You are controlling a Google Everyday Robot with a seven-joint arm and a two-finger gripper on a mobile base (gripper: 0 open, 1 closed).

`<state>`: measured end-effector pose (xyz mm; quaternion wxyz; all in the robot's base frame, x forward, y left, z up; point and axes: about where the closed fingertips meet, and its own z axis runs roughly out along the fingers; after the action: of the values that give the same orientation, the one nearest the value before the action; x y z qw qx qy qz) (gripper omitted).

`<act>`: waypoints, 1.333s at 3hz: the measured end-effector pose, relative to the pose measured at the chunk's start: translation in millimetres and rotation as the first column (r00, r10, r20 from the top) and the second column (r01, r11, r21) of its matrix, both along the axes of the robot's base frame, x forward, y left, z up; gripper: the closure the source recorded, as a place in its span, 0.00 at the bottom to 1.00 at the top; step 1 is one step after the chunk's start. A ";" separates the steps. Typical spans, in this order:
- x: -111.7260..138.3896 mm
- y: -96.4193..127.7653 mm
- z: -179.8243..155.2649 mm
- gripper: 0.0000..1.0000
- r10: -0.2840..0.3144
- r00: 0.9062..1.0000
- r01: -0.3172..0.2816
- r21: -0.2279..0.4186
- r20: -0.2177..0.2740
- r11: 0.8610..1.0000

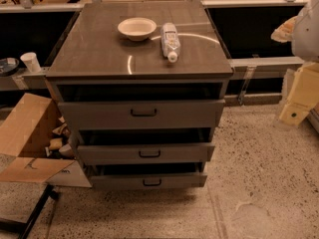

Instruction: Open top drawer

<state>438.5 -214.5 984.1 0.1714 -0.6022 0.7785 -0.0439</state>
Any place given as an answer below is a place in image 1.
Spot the black metal stand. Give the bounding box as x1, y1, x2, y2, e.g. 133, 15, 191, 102
0, 185, 59, 239

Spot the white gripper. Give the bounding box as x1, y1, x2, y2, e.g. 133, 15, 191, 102
278, 63, 319, 126

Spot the white plastic bottle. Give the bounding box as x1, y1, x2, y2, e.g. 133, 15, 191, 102
160, 23, 180, 63

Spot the grey drawer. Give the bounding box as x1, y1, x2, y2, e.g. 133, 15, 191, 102
78, 142, 214, 165
59, 101, 224, 129
91, 172, 207, 190

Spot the grey bottom drawer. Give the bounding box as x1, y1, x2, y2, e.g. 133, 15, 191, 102
91, 172, 207, 190

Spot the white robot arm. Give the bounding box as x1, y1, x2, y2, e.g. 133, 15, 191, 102
278, 0, 319, 126

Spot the white paper cup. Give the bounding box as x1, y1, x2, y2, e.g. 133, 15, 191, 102
20, 52, 41, 73

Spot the dark round dish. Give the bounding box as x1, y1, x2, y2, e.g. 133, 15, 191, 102
0, 58, 19, 77

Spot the grey top drawer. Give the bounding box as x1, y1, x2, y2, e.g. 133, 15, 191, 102
59, 101, 224, 129

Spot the open cardboard box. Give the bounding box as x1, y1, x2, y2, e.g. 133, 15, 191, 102
0, 94, 91, 188

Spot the white ceramic bowl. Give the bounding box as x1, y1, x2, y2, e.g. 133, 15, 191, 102
118, 17, 157, 41

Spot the grey middle drawer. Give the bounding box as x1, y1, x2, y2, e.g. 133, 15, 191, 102
78, 142, 214, 165

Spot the grey drawer cabinet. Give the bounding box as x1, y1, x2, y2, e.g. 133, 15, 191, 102
47, 1, 233, 183

